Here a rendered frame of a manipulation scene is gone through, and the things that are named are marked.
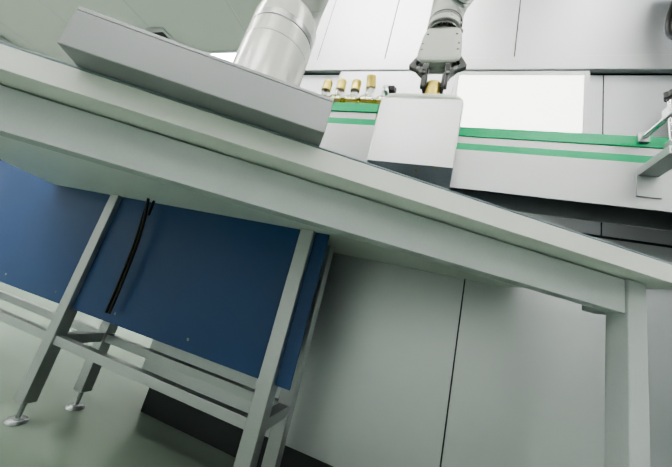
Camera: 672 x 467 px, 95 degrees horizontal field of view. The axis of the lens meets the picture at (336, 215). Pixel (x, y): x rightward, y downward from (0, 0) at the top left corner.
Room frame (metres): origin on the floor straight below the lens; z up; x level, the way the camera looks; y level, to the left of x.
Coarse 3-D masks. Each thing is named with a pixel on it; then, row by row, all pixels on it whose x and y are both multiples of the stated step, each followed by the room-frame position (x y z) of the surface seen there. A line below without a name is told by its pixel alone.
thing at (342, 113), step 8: (336, 104) 0.84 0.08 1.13; (344, 104) 0.83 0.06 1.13; (352, 104) 0.82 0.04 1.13; (360, 104) 0.81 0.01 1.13; (368, 104) 0.80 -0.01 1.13; (376, 104) 0.79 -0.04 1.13; (336, 112) 0.84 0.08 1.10; (344, 112) 0.83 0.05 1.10; (352, 112) 0.82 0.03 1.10; (360, 112) 0.81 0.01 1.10; (368, 112) 0.80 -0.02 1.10; (376, 112) 0.79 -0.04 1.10; (328, 120) 0.84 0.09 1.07; (336, 120) 0.83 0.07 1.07; (344, 120) 0.82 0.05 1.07; (352, 120) 0.82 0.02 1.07; (360, 120) 0.81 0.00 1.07; (368, 120) 0.80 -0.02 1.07
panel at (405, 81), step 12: (348, 72) 1.12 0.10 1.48; (360, 72) 1.10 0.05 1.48; (372, 72) 1.08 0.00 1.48; (384, 72) 1.06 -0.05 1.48; (396, 72) 1.05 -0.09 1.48; (408, 72) 1.03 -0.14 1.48; (468, 72) 0.95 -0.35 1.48; (480, 72) 0.94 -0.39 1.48; (492, 72) 0.93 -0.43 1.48; (504, 72) 0.91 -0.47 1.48; (516, 72) 0.90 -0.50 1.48; (528, 72) 0.89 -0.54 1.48; (540, 72) 0.87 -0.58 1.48; (552, 72) 0.86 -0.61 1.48; (564, 72) 0.85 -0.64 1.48; (576, 72) 0.84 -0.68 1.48; (588, 72) 0.83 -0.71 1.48; (348, 84) 1.11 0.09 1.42; (384, 84) 1.06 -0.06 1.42; (396, 84) 1.04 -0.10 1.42; (408, 84) 1.03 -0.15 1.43; (456, 84) 0.97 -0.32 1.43; (588, 84) 0.83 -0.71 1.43; (588, 96) 0.83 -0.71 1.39; (588, 108) 0.83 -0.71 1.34; (588, 120) 0.83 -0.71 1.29; (588, 132) 0.83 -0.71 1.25
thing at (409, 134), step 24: (384, 120) 0.58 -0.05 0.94; (408, 120) 0.56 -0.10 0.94; (432, 120) 0.55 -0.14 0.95; (456, 120) 0.53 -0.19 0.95; (384, 144) 0.58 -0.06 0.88; (408, 144) 0.56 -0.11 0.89; (432, 144) 0.54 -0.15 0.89; (456, 144) 0.53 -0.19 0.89; (408, 168) 0.58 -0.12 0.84; (432, 168) 0.55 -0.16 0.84
